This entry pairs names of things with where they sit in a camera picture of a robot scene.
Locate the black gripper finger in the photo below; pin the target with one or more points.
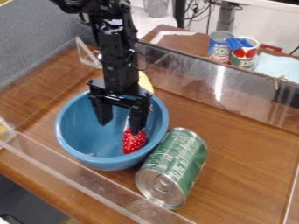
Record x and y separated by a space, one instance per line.
137 119

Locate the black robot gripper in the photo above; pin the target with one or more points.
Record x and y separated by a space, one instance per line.
115 33

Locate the red toy strawberry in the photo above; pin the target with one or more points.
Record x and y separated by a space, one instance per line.
133 142

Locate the blue plastic bowl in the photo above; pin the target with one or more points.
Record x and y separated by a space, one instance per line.
95 144

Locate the clear acrylic back barrier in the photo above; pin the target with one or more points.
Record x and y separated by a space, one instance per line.
181 70

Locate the clear acrylic barrier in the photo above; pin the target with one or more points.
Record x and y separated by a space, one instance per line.
79 191
181 70

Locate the green labelled tin can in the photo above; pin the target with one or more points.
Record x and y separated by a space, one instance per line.
169 171

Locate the clear acrylic front barrier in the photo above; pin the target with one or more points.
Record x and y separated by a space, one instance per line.
79 191

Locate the blue soup can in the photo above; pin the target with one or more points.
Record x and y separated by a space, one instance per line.
219 49

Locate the red and white tomato can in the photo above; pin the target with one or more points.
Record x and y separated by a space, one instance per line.
244 56

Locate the blue plastic piece on can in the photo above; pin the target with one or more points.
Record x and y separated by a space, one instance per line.
236 43

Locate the light blue cloth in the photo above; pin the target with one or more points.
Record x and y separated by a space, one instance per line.
277 66

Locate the grey metal pole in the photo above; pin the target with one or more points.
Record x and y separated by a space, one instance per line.
225 17

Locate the clear acrylic triangle bracket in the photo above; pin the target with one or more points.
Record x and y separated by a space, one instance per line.
88 57

